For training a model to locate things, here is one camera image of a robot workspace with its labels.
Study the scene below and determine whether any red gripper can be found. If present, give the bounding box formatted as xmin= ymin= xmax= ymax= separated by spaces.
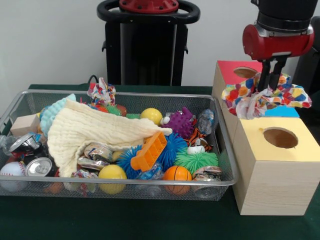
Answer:
xmin=242 ymin=23 xmax=315 ymax=93

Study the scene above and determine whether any polka dot cloth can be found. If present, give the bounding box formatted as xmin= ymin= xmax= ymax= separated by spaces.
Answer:
xmin=221 ymin=72 xmax=313 ymax=120

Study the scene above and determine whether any wooden box with three holes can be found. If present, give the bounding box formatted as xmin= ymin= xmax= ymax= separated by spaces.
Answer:
xmin=211 ymin=60 xmax=320 ymax=216

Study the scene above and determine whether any clear mesh bin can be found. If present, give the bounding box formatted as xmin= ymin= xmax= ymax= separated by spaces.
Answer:
xmin=0 ymin=89 xmax=240 ymax=202

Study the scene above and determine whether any purple spiky toy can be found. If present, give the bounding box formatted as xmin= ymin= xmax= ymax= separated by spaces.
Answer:
xmin=159 ymin=106 xmax=197 ymax=140

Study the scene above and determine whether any green spiky ball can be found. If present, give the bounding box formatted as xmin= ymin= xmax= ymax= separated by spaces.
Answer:
xmin=174 ymin=147 xmax=219 ymax=175

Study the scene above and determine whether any blue spiky ball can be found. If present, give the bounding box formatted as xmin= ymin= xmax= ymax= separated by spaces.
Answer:
xmin=116 ymin=132 xmax=188 ymax=180

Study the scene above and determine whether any yellow plastic ball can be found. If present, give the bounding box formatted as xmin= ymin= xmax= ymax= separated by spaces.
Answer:
xmin=98 ymin=164 xmax=128 ymax=195
xmin=139 ymin=107 xmax=164 ymax=127

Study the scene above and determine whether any orange mini basketball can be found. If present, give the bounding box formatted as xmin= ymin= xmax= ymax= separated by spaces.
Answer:
xmin=163 ymin=165 xmax=193 ymax=196

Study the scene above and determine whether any orange plastic block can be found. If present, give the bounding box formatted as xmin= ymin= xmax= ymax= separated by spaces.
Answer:
xmin=130 ymin=131 xmax=168 ymax=173

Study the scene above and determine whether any floral patterned cloth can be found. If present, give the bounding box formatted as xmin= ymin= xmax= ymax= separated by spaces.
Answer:
xmin=86 ymin=77 xmax=117 ymax=106

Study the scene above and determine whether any cream waffle cloth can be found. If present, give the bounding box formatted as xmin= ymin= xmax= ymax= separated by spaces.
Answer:
xmin=46 ymin=98 xmax=174 ymax=178

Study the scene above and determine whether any white baseball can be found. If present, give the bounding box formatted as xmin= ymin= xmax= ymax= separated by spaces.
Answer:
xmin=0 ymin=161 xmax=27 ymax=192

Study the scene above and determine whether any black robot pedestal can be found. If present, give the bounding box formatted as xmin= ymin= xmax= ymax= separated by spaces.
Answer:
xmin=96 ymin=0 xmax=201 ymax=87

